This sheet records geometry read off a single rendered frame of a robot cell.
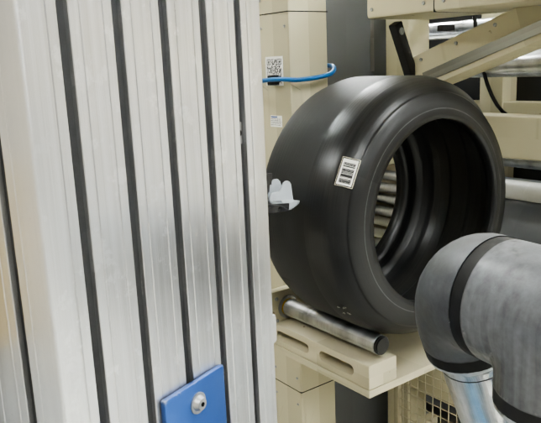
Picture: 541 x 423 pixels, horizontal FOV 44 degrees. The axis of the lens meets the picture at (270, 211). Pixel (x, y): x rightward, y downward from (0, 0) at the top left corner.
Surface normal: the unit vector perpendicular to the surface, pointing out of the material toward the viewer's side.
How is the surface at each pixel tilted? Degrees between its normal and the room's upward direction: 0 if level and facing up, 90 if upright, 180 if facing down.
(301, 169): 68
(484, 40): 90
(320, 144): 56
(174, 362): 90
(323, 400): 90
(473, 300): 75
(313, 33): 90
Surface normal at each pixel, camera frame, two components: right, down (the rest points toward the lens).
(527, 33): -0.80, 0.16
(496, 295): -0.79, -0.29
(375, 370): 0.60, 0.14
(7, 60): -0.55, 0.20
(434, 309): -0.93, 0.18
